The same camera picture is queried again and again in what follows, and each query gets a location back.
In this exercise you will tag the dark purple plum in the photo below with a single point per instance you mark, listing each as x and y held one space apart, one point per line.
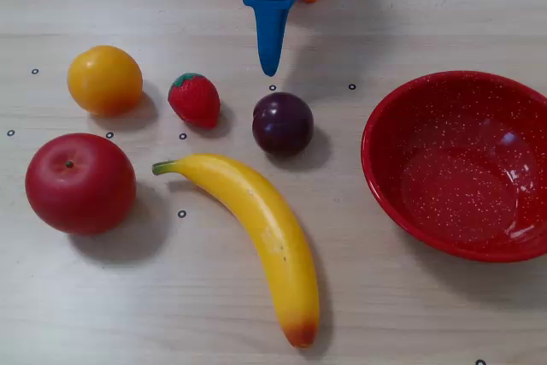
282 123

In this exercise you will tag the red speckled enamel bowl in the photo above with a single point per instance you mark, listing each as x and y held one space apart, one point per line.
453 177

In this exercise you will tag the red toy strawberry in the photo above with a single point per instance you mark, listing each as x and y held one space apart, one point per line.
194 102

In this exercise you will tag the yellow orange round fruit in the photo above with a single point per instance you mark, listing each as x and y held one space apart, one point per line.
104 80

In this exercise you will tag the yellow toy banana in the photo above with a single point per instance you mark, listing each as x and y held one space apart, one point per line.
265 219

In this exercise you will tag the red toy apple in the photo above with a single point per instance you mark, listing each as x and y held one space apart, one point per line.
81 185

